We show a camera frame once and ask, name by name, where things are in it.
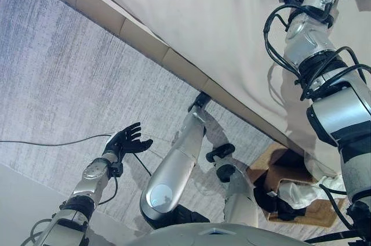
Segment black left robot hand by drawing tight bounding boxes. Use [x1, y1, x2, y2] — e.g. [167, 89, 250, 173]
[105, 121, 154, 159]

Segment black garment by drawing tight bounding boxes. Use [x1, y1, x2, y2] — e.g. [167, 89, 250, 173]
[253, 183, 307, 221]

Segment white garment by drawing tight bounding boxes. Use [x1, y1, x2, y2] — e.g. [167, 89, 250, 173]
[277, 174, 348, 209]

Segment bed with beige cover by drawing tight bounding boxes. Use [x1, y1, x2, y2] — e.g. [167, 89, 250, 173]
[54, 0, 371, 182]

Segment brown wicker basket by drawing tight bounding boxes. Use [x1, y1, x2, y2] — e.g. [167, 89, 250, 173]
[245, 140, 349, 229]

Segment silver left robot leg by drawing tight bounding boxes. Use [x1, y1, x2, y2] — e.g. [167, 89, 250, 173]
[139, 110, 208, 224]

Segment silver robot leg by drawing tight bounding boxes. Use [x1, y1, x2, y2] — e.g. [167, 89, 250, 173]
[139, 110, 208, 224]
[215, 164, 259, 229]

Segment black left robot foot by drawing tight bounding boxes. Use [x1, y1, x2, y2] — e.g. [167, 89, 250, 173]
[187, 91, 210, 114]

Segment black robot foot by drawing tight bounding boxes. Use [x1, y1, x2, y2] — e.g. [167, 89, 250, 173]
[205, 143, 235, 163]
[187, 91, 210, 114]

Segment large grey striped rug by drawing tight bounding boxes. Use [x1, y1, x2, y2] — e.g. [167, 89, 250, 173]
[0, 0, 279, 246]

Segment black right robot foot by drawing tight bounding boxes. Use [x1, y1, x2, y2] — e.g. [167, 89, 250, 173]
[205, 143, 235, 163]

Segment silver right robot leg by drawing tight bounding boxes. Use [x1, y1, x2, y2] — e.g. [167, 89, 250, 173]
[215, 164, 259, 229]

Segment grey robot torso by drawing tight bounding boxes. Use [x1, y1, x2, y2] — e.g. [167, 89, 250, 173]
[129, 222, 314, 246]

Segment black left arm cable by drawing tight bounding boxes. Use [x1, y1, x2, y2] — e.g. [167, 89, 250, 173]
[97, 152, 152, 207]

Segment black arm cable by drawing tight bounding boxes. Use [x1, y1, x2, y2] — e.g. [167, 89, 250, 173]
[263, 4, 371, 244]
[97, 152, 152, 207]

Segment thin grey floor cable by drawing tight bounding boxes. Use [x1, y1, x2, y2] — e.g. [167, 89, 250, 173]
[0, 133, 114, 147]

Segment brown upholstered bed frame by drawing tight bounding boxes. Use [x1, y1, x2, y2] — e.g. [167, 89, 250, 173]
[10, 0, 305, 154]

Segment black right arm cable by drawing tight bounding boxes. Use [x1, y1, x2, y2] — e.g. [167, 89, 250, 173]
[263, 4, 371, 244]

